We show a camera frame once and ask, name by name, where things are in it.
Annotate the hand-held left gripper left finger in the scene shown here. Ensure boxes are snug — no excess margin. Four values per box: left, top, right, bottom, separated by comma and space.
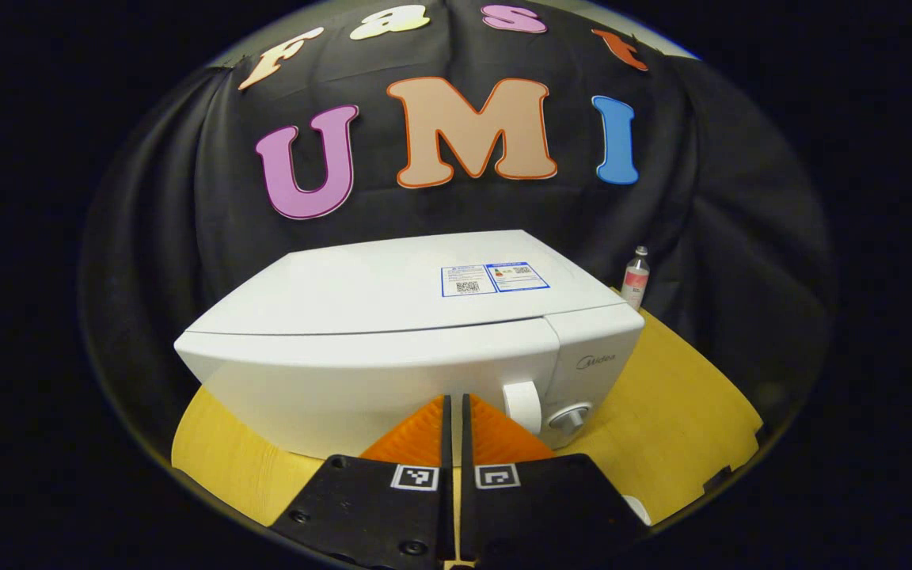
270, 393, 455, 568

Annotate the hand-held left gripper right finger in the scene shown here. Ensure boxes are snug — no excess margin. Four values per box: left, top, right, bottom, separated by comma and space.
461, 393, 652, 566

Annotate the white microwave oven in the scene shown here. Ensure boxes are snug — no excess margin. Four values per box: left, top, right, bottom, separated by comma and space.
174, 230, 646, 461

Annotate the white square plate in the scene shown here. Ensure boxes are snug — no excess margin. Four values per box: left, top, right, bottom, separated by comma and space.
621, 494, 654, 528

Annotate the small clear bottle pink label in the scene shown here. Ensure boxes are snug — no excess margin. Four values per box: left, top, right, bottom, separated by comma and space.
621, 245, 652, 310

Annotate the black backdrop cloth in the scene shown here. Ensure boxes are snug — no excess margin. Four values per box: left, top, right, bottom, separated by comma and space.
80, 0, 835, 476

